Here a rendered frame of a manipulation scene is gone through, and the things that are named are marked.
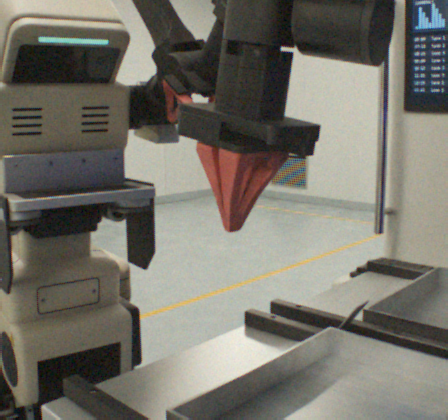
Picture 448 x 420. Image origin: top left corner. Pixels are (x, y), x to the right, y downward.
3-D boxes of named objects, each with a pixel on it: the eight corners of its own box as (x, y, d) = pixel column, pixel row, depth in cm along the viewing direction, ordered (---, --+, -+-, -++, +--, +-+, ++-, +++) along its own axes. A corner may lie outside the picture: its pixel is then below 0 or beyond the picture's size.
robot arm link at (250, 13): (254, -26, 45) (218, -38, 41) (330, -20, 42) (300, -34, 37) (243, 54, 47) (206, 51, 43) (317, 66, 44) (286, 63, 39)
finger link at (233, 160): (225, 247, 43) (242, 127, 41) (164, 219, 48) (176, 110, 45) (278, 232, 48) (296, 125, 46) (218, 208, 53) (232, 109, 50)
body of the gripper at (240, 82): (270, 152, 40) (285, 48, 38) (173, 124, 46) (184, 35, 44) (320, 148, 44) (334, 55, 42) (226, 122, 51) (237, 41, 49)
